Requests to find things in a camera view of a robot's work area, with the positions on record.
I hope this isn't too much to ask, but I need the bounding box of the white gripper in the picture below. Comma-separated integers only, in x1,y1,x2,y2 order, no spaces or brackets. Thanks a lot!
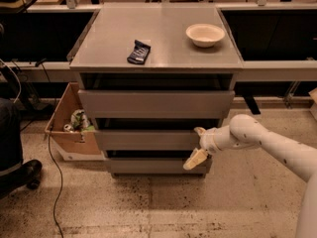
183,127,220,171

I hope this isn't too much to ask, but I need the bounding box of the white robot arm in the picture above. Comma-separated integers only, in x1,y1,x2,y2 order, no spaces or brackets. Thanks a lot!
183,114,317,238

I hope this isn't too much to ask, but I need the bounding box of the grey drawer cabinet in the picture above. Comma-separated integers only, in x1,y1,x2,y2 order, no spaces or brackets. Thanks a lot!
66,2,245,179

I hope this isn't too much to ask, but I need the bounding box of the grey top drawer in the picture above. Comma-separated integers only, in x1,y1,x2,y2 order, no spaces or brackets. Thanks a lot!
78,90,235,119

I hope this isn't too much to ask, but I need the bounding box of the white paper bowl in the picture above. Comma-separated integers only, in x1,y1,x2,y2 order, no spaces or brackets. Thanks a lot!
186,24,225,48

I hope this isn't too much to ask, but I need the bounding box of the dark blue snack packet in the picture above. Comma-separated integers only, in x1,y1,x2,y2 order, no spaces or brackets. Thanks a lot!
127,40,151,64

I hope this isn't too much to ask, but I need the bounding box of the green white crumpled wrapper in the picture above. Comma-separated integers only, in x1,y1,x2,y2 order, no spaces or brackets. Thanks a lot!
70,109,94,131

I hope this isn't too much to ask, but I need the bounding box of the brown cardboard box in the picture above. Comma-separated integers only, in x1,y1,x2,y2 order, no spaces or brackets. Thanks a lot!
45,82,105,161

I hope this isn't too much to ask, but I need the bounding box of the small metal can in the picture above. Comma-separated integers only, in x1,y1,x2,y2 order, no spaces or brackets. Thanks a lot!
63,124,74,132

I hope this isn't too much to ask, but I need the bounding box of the black shoe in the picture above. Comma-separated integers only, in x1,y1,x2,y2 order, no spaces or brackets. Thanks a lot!
0,160,43,198

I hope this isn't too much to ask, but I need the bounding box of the person's dark trouser leg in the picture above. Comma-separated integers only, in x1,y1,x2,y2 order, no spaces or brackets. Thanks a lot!
0,98,23,176

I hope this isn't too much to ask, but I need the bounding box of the black floor cable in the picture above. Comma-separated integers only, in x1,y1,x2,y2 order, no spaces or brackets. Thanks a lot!
34,58,65,238

